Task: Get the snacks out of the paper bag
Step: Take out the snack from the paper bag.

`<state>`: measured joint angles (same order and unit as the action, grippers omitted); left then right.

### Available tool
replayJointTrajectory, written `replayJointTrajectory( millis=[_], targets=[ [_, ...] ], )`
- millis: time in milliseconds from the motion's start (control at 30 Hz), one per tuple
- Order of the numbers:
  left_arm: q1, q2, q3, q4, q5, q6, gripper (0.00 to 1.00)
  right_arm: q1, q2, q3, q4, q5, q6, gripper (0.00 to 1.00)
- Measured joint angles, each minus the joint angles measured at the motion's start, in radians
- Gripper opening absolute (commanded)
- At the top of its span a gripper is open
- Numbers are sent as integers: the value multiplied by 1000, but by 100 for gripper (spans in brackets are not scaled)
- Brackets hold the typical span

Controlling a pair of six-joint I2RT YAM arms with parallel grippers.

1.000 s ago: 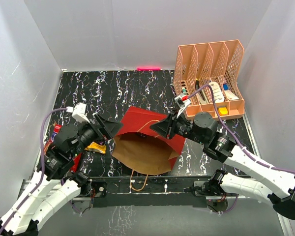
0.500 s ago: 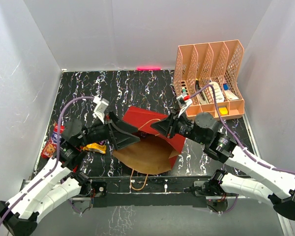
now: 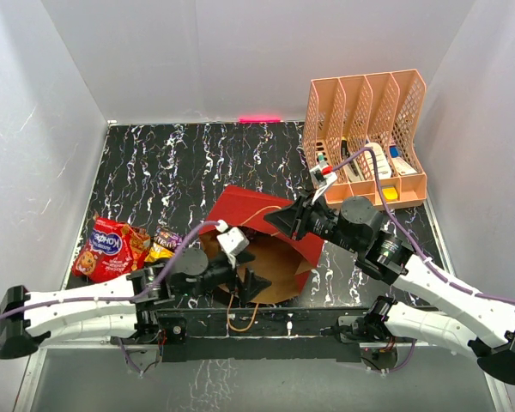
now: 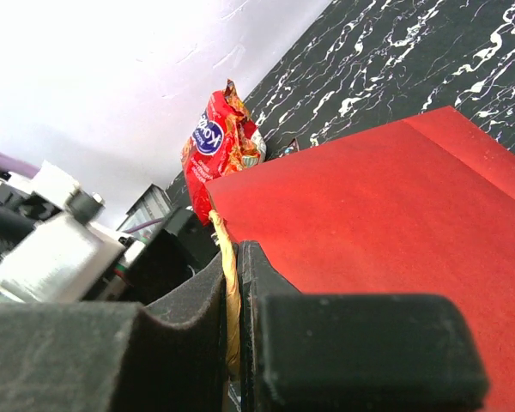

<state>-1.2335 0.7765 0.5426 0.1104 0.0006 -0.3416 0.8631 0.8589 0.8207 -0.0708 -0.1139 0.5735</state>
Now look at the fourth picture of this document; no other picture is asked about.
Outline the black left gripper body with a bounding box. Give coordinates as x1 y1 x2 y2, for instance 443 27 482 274
81 205 220 304

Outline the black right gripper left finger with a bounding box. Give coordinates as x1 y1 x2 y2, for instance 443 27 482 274
0 257 227 411

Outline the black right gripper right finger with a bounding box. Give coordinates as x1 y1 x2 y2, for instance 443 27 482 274
237 241 489 411

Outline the red candy bag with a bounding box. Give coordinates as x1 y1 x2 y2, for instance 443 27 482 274
181 80 267 226

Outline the purple M&M's pack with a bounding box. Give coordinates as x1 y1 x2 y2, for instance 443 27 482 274
282 138 300 156

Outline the red brown paper bag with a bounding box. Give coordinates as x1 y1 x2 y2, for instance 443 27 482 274
207 107 515 411

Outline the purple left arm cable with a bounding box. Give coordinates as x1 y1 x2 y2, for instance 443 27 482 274
0 145 164 235

